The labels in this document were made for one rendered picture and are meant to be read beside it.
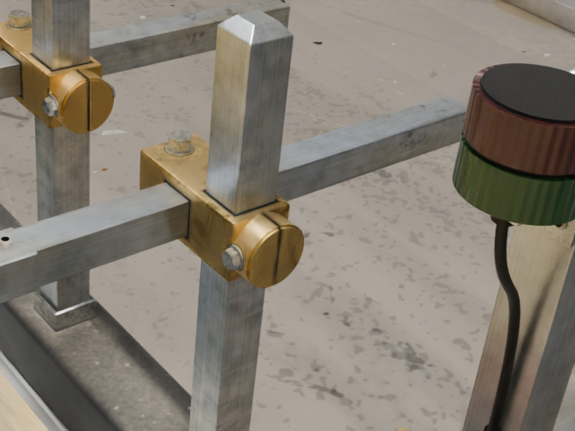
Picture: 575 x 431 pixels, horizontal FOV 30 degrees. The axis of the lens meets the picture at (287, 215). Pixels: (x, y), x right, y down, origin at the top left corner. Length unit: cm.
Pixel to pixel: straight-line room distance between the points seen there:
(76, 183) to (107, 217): 24
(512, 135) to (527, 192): 3
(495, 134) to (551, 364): 16
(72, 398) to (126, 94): 207
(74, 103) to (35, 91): 5
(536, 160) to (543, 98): 3
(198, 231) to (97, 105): 20
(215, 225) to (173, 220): 3
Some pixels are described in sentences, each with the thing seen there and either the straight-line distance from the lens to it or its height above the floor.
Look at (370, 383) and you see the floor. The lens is 209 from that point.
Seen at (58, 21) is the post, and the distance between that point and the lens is 89.
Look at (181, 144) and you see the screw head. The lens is 78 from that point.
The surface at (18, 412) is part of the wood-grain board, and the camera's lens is 67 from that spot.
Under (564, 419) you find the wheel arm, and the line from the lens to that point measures 79.
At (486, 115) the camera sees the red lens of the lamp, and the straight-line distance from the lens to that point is 45.
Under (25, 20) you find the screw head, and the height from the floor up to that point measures 98.
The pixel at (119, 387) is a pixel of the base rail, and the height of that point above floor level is 70.
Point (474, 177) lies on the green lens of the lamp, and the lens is 46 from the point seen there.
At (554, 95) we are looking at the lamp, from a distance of 46.
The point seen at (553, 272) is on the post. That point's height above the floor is 108.
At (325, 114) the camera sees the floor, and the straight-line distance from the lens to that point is 301.
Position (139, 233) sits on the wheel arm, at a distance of 74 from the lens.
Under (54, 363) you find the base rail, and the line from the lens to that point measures 103.
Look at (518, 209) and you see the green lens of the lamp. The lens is 46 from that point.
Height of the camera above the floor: 136
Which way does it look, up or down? 33 degrees down
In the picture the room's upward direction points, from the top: 7 degrees clockwise
